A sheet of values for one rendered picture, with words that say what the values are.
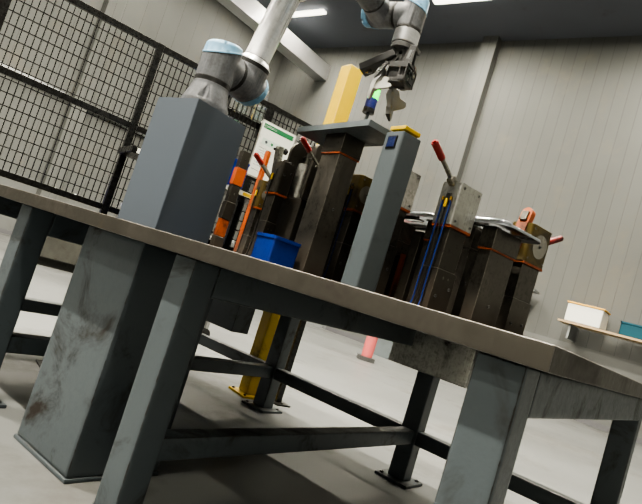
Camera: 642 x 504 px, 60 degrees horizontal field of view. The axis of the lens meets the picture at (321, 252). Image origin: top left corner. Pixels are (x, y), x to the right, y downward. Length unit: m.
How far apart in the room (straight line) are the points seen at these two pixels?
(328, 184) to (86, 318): 0.79
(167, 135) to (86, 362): 0.68
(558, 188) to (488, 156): 1.45
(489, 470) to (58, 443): 1.20
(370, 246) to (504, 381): 0.66
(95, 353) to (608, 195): 9.21
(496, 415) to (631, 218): 9.16
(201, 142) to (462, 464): 1.17
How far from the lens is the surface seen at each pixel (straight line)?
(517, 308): 1.78
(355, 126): 1.62
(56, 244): 7.35
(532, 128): 10.92
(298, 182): 2.06
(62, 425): 1.74
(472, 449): 0.92
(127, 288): 1.59
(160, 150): 1.75
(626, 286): 9.74
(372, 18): 1.78
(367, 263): 1.45
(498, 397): 0.90
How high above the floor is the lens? 0.67
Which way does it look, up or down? 4 degrees up
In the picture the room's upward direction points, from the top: 17 degrees clockwise
